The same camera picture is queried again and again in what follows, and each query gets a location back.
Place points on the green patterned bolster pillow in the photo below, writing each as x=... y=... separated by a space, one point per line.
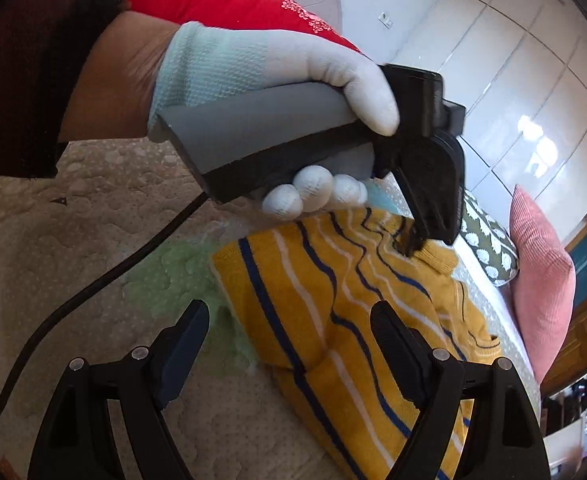
x=489 y=242

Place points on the white wall socket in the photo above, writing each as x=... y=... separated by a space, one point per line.
x=385 y=20

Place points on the white gloved left hand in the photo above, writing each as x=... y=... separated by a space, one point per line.
x=205 y=64

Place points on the white glossy wardrobe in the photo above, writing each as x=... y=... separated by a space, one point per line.
x=520 y=69

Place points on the yellow striped knit sweater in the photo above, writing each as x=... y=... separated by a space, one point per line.
x=303 y=291

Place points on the cream shelf unit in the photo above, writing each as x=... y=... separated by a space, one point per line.
x=564 y=450

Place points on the dark sleeved left forearm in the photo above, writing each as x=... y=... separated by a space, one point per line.
x=73 y=70

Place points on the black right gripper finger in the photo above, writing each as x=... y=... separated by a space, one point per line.
x=431 y=175
x=503 y=438
x=75 y=439

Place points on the heart patterned quilt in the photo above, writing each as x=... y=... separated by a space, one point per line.
x=58 y=235

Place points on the pink ribbed pillow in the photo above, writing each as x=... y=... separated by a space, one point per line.
x=544 y=288

